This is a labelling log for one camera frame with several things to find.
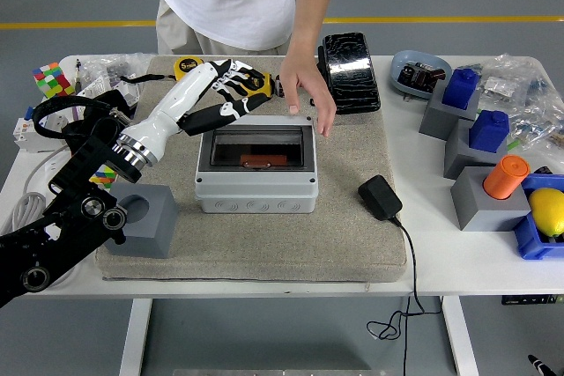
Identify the clear plastic bags of parts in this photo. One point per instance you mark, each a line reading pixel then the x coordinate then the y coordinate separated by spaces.
pixel 529 98

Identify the blue plastic bin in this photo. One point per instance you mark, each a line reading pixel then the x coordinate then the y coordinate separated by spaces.
pixel 529 244

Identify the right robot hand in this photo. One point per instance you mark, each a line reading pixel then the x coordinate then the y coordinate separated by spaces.
pixel 546 367

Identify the white printed card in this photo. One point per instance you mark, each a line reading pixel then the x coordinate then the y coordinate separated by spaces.
pixel 90 87

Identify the yellow lemon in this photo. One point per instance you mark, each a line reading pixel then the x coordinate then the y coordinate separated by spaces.
pixel 548 211

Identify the person's left hand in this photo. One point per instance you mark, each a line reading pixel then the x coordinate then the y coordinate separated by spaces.
pixel 304 76

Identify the glossy black tray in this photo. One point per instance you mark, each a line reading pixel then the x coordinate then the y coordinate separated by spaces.
pixel 352 72

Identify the white circuit breaker blue switch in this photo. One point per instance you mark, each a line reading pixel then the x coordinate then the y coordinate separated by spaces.
pixel 24 129

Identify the white table leg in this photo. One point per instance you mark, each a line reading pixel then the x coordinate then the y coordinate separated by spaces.
pixel 460 336
pixel 134 336

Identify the small multicolour puzzle cube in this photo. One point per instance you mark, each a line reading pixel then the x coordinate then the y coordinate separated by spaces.
pixel 103 173

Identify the grey block holder round hole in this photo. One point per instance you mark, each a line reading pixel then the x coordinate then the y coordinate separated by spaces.
pixel 480 213
pixel 150 235

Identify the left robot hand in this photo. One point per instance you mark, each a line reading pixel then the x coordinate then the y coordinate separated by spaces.
pixel 176 103

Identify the grey junction box tinted lid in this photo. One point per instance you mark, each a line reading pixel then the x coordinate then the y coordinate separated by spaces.
pixel 255 193

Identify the black table control panel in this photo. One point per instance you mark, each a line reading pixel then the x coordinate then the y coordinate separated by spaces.
pixel 529 300

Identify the blue-grey bowl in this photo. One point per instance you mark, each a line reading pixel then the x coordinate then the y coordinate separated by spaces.
pixel 410 56

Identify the white grey circuit breaker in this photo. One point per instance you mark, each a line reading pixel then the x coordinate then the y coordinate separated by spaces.
pixel 130 94

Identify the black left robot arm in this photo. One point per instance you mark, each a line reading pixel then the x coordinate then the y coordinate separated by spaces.
pixel 66 200

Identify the clear plastic bag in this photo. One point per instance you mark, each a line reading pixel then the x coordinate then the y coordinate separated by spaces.
pixel 110 65

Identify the dark electronic parts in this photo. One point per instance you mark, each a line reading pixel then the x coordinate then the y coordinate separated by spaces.
pixel 416 74

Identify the grey-brown mat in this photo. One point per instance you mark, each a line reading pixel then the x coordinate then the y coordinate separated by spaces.
pixel 286 244

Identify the orange cylinder battery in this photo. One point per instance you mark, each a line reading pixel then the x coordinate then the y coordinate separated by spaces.
pixel 504 178
pixel 264 160

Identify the small yellow tape measure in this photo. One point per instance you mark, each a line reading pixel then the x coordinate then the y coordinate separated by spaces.
pixel 265 87

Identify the person's left forearm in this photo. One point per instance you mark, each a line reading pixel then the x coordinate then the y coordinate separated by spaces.
pixel 313 6

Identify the large multicolour puzzle cube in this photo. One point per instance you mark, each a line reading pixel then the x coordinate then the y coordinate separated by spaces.
pixel 53 83

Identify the grey block holder square hole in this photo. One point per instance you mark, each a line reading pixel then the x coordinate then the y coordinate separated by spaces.
pixel 458 156
pixel 436 118

